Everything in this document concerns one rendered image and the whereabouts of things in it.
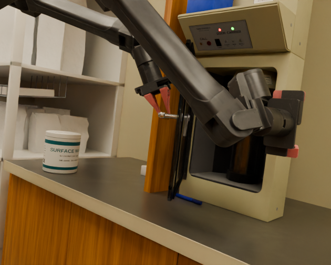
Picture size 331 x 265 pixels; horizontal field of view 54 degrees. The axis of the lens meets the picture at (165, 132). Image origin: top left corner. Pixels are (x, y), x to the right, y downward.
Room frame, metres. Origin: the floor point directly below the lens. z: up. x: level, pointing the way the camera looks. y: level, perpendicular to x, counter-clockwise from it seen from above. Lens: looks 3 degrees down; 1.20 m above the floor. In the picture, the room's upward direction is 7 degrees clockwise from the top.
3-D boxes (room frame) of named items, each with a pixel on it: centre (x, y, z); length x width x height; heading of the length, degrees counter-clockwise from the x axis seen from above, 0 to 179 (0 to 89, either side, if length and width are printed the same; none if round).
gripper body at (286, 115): (0.67, -0.22, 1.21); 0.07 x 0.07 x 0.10; 50
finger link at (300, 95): (0.73, -0.27, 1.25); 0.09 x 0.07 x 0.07; 140
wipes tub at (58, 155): (1.26, 0.39, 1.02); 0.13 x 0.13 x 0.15
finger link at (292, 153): (0.73, -0.27, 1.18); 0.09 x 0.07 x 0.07; 140
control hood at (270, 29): (0.96, -0.15, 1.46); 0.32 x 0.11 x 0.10; 49
